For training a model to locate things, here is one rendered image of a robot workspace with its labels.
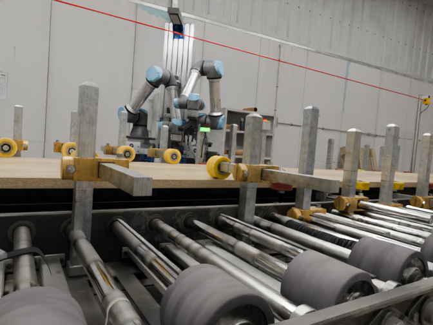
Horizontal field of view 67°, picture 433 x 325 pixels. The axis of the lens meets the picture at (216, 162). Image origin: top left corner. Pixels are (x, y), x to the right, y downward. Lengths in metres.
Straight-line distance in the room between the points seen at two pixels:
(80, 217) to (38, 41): 3.93
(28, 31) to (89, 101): 3.89
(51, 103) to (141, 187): 4.00
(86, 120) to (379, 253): 0.64
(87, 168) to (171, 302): 0.39
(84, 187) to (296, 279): 0.47
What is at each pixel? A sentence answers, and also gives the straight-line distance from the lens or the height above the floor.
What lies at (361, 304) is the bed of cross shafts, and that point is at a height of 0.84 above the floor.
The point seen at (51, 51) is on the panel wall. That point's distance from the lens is 4.57.
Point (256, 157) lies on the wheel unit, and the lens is 0.94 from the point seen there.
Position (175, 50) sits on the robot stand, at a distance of 2.97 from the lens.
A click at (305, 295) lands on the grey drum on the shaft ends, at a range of 0.53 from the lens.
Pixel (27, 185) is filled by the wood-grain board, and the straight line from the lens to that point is 0.95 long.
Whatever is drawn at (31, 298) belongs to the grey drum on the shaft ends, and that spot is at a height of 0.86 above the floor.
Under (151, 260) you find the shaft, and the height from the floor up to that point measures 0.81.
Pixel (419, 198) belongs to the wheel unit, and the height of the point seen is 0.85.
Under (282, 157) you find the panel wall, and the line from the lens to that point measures 5.78.
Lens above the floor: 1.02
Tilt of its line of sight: 3 degrees down
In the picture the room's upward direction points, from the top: 4 degrees clockwise
